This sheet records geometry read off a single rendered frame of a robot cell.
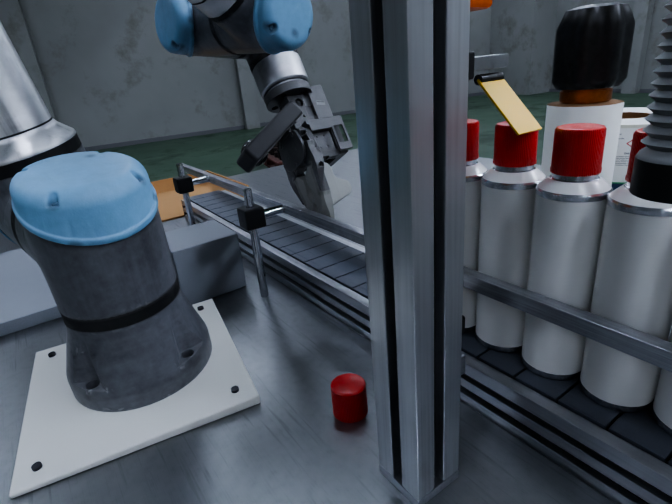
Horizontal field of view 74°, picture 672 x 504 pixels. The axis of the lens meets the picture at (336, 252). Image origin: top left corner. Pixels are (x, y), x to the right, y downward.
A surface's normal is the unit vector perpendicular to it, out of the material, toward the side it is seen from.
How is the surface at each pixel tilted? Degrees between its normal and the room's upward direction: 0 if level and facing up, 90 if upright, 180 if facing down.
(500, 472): 0
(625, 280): 90
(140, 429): 4
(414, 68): 90
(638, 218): 90
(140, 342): 76
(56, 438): 4
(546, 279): 90
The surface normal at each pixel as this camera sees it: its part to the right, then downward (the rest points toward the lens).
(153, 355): 0.58, 0.01
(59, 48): 0.44, 0.31
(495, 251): -0.66, 0.34
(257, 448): -0.09, -0.92
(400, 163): -0.81, 0.29
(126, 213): 0.82, 0.15
